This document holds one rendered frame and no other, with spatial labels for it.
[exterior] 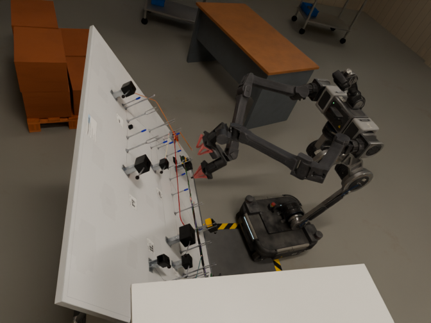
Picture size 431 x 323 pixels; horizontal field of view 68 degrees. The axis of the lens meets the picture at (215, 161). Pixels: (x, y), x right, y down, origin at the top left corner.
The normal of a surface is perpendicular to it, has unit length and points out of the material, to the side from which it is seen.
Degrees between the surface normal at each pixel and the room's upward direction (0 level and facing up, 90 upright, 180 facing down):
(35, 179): 0
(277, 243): 0
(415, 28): 90
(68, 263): 54
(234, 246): 0
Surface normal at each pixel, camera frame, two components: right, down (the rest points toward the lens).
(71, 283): 0.92, -0.37
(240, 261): 0.26, -0.66
